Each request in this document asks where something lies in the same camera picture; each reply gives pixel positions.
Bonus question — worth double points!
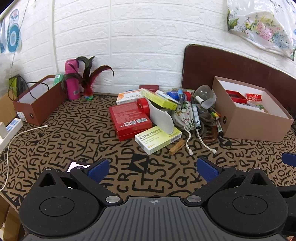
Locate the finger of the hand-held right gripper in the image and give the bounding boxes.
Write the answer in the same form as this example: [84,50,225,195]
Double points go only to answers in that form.
[281,152,296,168]
[276,185,296,235]

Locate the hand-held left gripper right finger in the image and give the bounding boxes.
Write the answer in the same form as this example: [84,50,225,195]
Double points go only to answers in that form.
[184,157,270,207]

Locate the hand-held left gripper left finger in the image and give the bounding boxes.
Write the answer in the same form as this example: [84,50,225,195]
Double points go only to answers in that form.
[37,159,123,207]

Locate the brown cardboard box with eyelet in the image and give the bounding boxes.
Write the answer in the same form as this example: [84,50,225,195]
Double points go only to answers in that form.
[211,76,295,142]

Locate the wooden clothespin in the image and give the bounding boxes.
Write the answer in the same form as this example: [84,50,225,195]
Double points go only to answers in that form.
[169,139,186,155]

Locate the letter print tablecloth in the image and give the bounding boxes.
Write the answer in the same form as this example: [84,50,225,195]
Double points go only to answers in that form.
[0,92,296,212]

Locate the coloured marker pens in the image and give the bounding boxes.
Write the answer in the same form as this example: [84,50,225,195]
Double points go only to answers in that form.
[215,118,224,138]

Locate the grey marker pen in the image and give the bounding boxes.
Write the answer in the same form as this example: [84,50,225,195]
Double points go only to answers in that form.
[190,97,201,130]

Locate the white and yellow medicine box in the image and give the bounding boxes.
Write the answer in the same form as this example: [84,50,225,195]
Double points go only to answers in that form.
[135,126,183,156]

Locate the white fabric insole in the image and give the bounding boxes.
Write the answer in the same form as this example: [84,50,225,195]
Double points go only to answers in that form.
[147,99,174,135]

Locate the red snack packet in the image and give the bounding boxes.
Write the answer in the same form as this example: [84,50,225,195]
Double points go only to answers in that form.
[245,93,263,102]

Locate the red tape roll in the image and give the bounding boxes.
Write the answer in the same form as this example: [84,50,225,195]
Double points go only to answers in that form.
[137,97,153,117]

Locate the clear plastic cup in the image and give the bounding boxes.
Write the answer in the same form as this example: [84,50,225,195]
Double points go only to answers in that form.
[193,85,217,109]

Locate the orange and white medicine box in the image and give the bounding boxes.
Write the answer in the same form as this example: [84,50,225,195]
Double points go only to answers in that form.
[116,89,146,105]

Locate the small red box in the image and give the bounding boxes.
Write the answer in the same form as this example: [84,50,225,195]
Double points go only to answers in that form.
[226,90,248,104]

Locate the brown open cardboard box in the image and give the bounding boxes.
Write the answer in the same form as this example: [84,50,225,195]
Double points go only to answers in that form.
[12,75,68,126]

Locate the yellow-green medicine box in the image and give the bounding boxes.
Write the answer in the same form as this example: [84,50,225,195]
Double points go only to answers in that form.
[140,88,178,111]

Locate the red feather shuttlecock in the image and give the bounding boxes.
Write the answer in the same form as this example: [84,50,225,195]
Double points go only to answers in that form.
[61,56,115,101]

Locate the pink thermos bottle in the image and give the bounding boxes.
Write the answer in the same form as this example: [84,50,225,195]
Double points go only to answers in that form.
[64,59,81,101]

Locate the white power strip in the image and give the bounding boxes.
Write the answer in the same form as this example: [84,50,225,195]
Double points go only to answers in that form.
[0,118,24,151]

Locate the plain cardboard carton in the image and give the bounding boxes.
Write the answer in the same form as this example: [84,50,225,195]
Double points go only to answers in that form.
[0,194,26,241]

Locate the dark brown headboard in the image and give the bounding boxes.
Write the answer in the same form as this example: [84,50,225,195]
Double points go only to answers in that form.
[181,44,296,121]

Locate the green and black charger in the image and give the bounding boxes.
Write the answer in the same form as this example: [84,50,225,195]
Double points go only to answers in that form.
[9,74,27,98]

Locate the floral plastic bag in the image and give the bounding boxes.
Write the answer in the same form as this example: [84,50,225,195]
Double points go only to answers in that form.
[227,0,296,61]

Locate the dark coiled strap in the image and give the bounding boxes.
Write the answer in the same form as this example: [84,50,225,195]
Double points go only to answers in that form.
[199,110,217,138]

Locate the floral drawstring pouch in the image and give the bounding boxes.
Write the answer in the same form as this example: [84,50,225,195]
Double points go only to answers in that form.
[172,102,217,156]

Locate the white cable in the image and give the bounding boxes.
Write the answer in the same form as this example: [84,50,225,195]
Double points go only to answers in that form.
[0,125,48,192]

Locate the black cable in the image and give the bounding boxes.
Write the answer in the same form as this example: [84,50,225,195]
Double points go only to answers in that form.
[6,76,50,103]

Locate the white wall pipe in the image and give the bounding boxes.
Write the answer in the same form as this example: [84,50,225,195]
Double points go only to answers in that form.
[51,0,60,75]

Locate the blue wall sticker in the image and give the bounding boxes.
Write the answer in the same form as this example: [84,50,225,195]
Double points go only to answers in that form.
[0,9,23,55]

